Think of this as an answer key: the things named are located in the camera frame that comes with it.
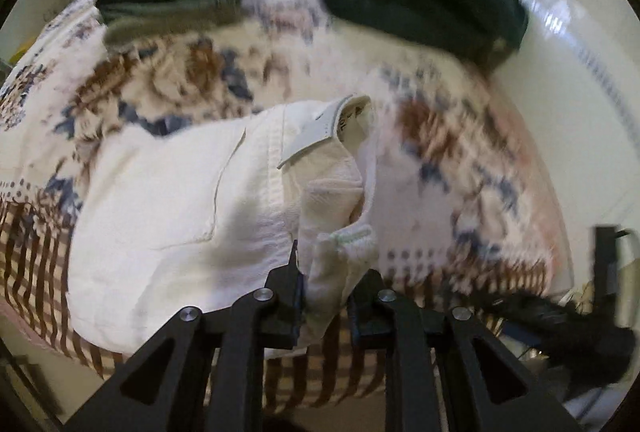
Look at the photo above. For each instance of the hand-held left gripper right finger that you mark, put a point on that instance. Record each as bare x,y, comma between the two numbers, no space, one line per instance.
365,312

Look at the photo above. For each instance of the bed with floral sheet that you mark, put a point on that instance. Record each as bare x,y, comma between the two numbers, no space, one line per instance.
440,151

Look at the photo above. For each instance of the white pants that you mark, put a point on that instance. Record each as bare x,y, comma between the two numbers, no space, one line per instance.
175,202

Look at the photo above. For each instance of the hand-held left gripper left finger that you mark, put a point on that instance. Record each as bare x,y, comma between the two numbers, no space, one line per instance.
285,307

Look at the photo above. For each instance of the white headboard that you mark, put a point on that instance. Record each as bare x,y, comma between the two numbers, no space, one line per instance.
575,36

